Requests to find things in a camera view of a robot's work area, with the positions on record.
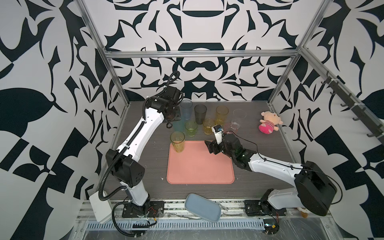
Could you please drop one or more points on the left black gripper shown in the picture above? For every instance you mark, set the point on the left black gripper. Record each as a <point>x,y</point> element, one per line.
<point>177,116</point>

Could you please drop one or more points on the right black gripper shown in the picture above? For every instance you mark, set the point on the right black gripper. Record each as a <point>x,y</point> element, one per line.
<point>210,145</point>

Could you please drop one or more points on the tall blue glass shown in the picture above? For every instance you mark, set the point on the tall blue glass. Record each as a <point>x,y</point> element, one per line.
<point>186,109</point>

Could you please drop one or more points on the pink plastic tray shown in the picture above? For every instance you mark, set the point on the pink plastic tray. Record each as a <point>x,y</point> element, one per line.
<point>196,166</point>

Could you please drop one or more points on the tall dark grey glass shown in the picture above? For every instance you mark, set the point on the tall dark grey glass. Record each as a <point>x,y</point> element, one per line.
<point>200,113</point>

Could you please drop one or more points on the tall yellow-green glass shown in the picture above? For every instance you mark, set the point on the tall yellow-green glass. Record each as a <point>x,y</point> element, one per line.
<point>178,141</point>

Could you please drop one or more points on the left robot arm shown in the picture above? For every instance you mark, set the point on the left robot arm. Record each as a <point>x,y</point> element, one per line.
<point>123,163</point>

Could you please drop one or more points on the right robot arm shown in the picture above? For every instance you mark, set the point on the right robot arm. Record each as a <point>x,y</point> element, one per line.
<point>309,187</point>

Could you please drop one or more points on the short pink glass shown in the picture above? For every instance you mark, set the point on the short pink glass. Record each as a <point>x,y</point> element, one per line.
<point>231,128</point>

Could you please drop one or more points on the short yellow glass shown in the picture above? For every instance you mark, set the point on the short yellow glass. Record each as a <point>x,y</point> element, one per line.
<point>207,126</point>

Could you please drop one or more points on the teal dotted glass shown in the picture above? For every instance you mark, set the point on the teal dotted glass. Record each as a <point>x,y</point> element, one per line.
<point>179,126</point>

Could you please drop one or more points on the short green glass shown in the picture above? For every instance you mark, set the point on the short green glass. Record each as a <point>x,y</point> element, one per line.
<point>191,128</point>

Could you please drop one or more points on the tall amber glass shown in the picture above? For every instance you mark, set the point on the tall amber glass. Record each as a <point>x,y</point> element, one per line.
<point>221,115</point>

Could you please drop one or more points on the tall clear glass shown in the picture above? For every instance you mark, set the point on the tall clear glass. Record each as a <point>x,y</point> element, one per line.
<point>238,117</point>

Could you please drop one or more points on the pink plush pig toy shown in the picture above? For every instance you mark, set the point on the pink plush pig toy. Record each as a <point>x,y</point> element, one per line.
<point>269,123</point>

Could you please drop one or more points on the brown white plush toy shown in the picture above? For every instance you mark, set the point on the brown white plush toy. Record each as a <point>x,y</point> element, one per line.
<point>304,213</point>

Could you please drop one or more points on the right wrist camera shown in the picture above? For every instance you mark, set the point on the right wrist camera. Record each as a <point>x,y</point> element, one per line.
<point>218,132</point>

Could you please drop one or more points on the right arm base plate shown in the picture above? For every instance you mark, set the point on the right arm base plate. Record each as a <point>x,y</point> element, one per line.
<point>261,208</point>

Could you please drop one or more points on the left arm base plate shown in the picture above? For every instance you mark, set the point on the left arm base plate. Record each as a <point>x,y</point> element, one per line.
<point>150,209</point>

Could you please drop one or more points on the white slotted cable duct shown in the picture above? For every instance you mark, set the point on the white slotted cable duct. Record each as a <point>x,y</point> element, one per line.
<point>225,224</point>

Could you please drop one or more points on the black wall hook rail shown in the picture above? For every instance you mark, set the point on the black wall hook rail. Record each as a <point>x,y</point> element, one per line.
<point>352,103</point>

